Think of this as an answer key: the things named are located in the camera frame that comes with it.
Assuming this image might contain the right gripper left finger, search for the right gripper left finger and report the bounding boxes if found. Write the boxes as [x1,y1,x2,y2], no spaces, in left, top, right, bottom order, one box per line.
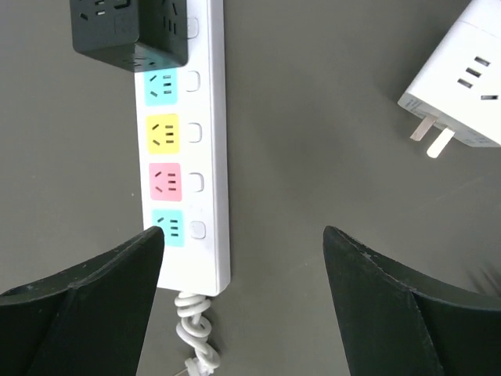
[1,226,164,375]

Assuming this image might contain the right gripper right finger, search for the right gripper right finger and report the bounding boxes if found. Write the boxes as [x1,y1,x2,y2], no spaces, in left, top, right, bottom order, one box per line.
[323,226,500,375]

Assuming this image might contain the white power strip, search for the white power strip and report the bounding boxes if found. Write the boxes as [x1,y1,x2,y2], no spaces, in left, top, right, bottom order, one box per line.
[134,0,232,376]

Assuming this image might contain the white cube plug adapter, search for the white cube plug adapter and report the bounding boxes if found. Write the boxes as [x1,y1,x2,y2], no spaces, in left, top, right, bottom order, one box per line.
[398,0,500,158]

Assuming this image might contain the black plug adapter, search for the black plug adapter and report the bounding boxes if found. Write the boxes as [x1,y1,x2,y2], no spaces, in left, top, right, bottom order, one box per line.
[70,0,189,73]

